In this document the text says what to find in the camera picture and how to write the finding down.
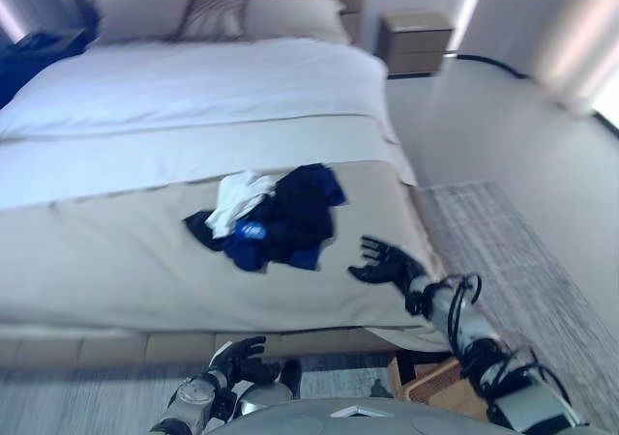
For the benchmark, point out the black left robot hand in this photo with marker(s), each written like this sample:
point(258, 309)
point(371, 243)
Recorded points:
point(245, 357)

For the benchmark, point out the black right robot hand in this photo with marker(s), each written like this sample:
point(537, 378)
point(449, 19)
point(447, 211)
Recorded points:
point(387, 265)

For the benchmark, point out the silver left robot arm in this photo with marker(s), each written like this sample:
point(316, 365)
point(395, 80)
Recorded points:
point(193, 396)

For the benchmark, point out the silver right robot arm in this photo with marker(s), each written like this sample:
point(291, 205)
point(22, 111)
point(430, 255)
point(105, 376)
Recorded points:
point(488, 357)

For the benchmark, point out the woven wooden basket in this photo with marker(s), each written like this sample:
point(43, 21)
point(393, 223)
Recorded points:
point(435, 382)

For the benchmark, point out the beige bed runner blanket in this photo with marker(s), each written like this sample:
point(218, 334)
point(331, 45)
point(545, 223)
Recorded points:
point(145, 270)

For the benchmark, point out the bed with white duvet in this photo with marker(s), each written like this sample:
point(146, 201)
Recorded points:
point(193, 116)

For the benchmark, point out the black garment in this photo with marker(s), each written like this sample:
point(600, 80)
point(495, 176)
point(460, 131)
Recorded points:
point(300, 212)

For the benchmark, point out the grey robot torso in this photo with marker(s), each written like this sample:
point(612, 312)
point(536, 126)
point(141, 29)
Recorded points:
point(338, 413)

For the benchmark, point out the blue garment with white print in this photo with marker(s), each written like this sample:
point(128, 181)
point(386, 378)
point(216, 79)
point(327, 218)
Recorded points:
point(251, 246)

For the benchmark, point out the grey striped rug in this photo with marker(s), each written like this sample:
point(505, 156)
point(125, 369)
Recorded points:
point(508, 270)

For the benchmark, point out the white shirt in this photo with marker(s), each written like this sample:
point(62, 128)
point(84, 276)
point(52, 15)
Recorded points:
point(238, 202)

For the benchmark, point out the wooden nightstand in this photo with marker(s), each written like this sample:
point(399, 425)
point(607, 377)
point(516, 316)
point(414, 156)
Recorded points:
point(416, 43)

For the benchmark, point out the white pillow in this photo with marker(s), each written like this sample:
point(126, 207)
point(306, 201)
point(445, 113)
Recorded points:
point(295, 17)

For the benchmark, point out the striped pillow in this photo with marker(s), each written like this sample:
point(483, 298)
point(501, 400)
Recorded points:
point(215, 17)

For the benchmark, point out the large beige pillow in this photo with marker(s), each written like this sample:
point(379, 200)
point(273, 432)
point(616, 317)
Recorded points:
point(140, 12)

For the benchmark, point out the dark blue nightstand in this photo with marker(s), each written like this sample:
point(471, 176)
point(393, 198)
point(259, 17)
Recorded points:
point(38, 63)

